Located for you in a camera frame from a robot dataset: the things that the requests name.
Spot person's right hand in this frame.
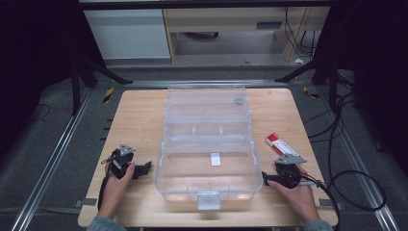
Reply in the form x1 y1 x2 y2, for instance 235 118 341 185
267 164 320 223

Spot person's left hand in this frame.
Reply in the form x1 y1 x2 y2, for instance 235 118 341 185
97 163 137 219

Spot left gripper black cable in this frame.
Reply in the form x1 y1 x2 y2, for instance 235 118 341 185
97 155 117 211

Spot light wooden desk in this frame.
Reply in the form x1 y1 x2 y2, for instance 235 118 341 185
162 6 331 63

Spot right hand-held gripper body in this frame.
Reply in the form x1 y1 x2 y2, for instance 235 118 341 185
273 153 308 190

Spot black looped floor cable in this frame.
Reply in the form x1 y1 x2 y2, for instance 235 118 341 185
326 92 388 213

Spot white cabinet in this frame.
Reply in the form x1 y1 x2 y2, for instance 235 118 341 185
83 8 171 61

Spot black cables under desk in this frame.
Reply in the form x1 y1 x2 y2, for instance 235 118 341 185
284 6 319 58

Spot red and white packet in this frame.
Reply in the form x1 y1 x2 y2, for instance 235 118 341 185
265 132 300 158

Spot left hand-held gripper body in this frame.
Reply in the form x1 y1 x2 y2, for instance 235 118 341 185
110 142 137 180

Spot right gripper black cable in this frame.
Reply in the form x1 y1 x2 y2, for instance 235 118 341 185
293 172 342 231

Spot clear plastic storage box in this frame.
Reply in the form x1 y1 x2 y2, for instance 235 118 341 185
154 84 265 212

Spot black metal stand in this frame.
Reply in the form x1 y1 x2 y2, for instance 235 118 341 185
70 54 134 116
274 56 340 112

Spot grey table bracket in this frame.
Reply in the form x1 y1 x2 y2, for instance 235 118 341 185
73 197 98 209
319 197 344 212

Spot thin black floor cable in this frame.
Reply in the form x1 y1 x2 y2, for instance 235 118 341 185
28 103 52 123

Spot black floor cable bundle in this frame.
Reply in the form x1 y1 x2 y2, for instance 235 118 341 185
302 90 358 144

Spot aluminium floor rail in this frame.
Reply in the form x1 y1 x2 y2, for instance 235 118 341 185
316 86 401 231
10 87 94 231

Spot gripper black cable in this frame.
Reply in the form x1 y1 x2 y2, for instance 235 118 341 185
293 172 342 231
97 155 117 211

